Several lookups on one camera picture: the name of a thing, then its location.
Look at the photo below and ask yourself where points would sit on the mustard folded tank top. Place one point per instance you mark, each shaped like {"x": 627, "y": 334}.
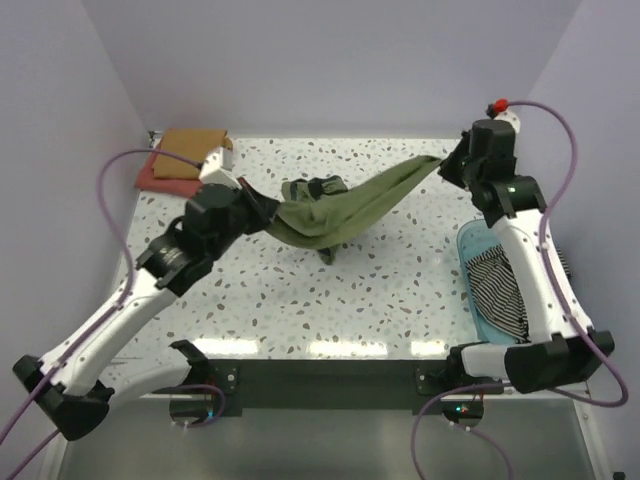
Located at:
{"x": 191, "y": 143}

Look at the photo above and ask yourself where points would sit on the striped black white tank top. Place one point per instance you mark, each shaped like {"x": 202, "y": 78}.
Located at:
{"x": 496, "y": 294}

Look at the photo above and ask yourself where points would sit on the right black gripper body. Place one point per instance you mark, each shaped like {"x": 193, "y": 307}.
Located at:
{"x": 459, "y": 167}

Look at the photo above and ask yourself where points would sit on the olive green tank top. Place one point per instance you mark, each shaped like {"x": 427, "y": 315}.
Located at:
{"x": 321, "y": 214}

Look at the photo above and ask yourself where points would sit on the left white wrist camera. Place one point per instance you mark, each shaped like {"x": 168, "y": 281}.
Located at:
{"x": 217, "y": 168}

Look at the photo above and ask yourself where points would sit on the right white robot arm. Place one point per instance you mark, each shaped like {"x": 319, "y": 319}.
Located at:
{"x": 563, "y": 346}

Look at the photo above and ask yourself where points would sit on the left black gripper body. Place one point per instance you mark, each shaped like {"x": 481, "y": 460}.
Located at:
{"x": 249, "y": 218}

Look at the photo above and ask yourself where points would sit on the salmon red folded tank top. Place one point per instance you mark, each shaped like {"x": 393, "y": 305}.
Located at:
{"x": 147, "y": 182}

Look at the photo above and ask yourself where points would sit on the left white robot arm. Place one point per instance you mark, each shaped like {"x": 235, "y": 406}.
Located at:
{"x": 65, "y": 382}

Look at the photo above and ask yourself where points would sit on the blue translucent plastic bin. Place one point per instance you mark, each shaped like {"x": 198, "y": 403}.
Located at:
{"x": 473, "y": 239}

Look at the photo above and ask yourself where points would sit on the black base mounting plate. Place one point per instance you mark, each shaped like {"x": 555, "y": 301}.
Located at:
{"x": 235, "y": 385}

